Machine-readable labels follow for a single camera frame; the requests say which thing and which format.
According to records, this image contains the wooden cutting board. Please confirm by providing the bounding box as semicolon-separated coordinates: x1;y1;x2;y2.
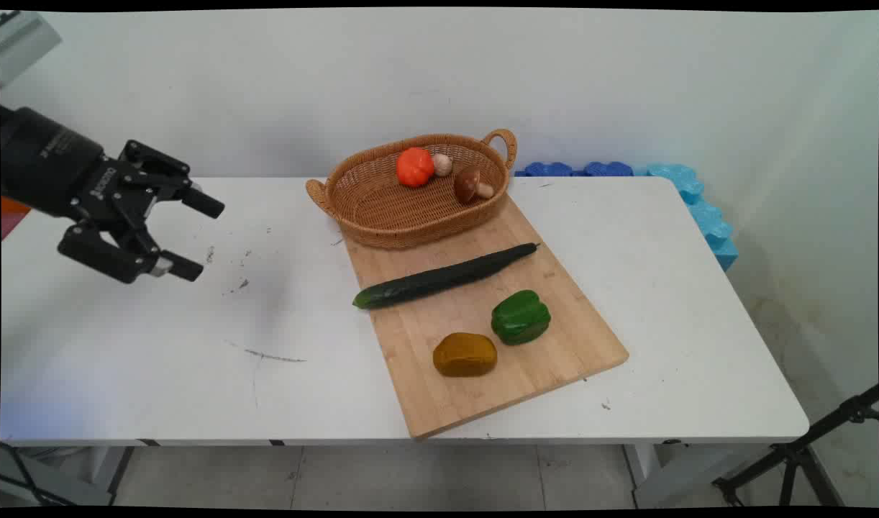
342;193;631;440

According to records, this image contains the brown toy potato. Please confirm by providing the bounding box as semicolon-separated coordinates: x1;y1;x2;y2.
432;332;498;378

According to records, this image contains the brown cap toy mushroom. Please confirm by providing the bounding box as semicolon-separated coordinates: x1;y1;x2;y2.
452;167;496;204

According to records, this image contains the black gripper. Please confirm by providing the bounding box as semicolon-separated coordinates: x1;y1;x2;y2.
0;106;226;284

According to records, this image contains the dark green cucumber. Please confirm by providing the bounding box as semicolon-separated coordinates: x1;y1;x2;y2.
352;242;541;311

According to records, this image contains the white table leg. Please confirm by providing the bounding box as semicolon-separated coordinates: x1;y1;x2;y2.
621;442;775;509
0;445;135;507

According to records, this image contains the dark blue foam piece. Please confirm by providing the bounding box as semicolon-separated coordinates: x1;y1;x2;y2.
582;160;635;178
515;161;574;178

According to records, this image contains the light blue foam mat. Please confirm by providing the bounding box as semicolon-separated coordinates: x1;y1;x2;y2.
635;163;739;272

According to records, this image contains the green toy bell pepper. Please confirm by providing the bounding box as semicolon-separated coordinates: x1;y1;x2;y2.
491;289;552;346

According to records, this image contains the woven wicker basket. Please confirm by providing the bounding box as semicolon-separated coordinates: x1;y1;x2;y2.
305;129;518;250

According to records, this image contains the orange toy pumpkin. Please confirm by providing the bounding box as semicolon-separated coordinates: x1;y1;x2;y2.
396;147;436;188

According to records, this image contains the black tripod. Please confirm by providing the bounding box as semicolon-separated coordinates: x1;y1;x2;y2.
711;385;879;508

